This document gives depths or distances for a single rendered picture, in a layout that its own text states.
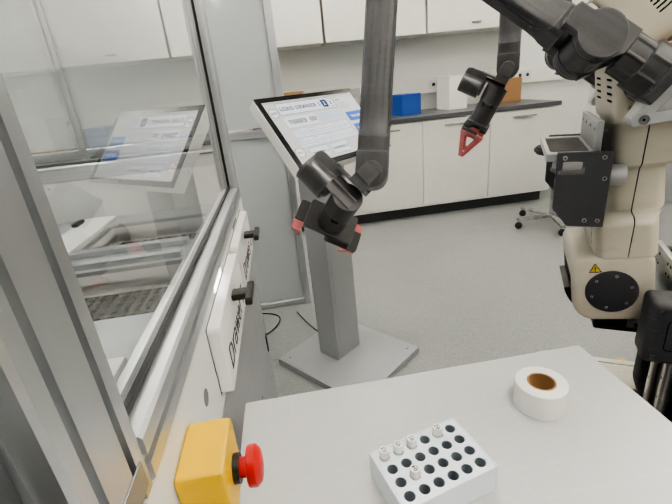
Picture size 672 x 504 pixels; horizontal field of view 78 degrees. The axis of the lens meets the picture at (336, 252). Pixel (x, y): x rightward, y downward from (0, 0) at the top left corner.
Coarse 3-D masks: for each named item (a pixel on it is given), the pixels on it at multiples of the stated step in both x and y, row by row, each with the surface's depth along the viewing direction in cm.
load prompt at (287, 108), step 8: (280, 104) 146; (288, 104) 149; (296, 104) 151; (304, 104) 154; (312, 104) 156; (320, 104) 159; (328, 104) 162; (280, 112) 145; (288, 112) 147; (296, 112) 149
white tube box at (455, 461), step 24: (432, 432) 53; (456, 432) 52; (408, 456) 50; (432, 456) 49; (456, 456) 50; (480, 456) 49; (384, 480) 47; (408, 480) 47; (432, 480) 46; (456, 480) 46; (480, 480) 47
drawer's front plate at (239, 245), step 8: (240, 216) 106; (240, 224) 100; (248, 224) 112; (240, 232) 94; (232, 240) 89; (240, 240) 91; (248, 240) 107; (232, 248) 85; (240, 248) 89; (248, 248) 104; (240, 256) 87; (240, 264) 86; (248, 264) 99; (248, 272) 97; (248, 280) 95
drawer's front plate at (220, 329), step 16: (224, 272) 74; (240, 272) 84; (224, 288) 67; (224, 304) 63; (224, 320) 60; (240, 320) 75; (208, 336) 56; (224, 336) 59; (240, 336) 73; (224, 352) 57; (224, 368) 58; (224, 384) 59
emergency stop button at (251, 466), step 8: (248, 448) 41; (256, 448) 41; (240, 456) 42; (248, 456) 40; (256, 456) 40; (240, 464) 40; (248, 464) 40; (256, 464) 40; (240, 472) 40; (248, 472) 39; (256, 472) 40; (248, 480) 39; (256, 480) 40
